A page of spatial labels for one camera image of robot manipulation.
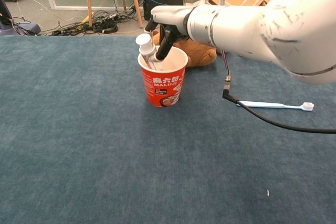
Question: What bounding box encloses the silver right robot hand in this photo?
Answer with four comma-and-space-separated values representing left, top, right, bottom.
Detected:
145, 5, 195, 62

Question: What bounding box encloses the white toothpaste tube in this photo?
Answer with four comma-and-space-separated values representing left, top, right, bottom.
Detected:
135, 34, 163, 71

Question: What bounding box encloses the light blue toothbrush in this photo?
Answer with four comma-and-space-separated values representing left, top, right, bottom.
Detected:
235, 100, 315, 112

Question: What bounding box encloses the brown capybara plush toy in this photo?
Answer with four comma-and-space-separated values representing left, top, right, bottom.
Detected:
152, 30, 217, 68

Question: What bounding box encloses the red paper noodle cup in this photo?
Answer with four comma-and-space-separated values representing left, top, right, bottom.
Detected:
137, 45, 189, 108

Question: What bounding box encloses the blue grey machine base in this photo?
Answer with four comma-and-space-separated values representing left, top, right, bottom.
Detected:
0, 0, 41, 36

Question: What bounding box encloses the blue table cloth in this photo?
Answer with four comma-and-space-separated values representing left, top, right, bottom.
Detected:
0, 35, 336, 224

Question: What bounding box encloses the tangle of floor cables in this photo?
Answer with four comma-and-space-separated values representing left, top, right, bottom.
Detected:
10, 8, 144, 36

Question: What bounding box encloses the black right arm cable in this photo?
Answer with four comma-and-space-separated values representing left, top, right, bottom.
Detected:
221, 50, 336, 134

